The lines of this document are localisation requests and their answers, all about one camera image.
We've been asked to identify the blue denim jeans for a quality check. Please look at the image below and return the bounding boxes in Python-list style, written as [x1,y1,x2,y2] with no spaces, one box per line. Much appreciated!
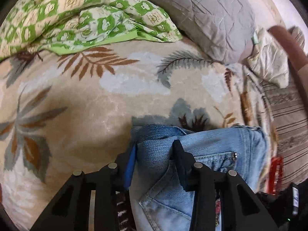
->
[130,125,268,230]

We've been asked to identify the light green cloth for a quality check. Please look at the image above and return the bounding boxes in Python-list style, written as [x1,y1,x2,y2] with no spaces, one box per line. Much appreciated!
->
[252,32,259,45]

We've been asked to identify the green patterned quilt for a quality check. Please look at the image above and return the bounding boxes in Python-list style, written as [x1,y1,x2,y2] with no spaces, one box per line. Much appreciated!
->
[1,0,182,59]

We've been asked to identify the brown wooden headboard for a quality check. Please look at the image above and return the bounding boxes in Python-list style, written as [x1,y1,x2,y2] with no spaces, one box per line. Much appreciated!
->
[267,25,308,99]

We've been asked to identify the grey quilted pillow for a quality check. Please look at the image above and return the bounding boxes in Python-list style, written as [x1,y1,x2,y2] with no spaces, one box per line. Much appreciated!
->
[149,0,255,64]

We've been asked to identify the beige leaf-pattern blanket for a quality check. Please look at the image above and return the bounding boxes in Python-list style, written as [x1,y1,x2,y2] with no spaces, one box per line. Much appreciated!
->
[1,39,277,230]

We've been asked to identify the cream patterned pillow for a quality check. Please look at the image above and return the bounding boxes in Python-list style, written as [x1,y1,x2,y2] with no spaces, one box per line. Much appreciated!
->
[246,26,289,88]

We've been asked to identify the red bowl of seeds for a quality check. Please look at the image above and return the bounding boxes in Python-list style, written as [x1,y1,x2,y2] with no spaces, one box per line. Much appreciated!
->
[267,157,284,195]

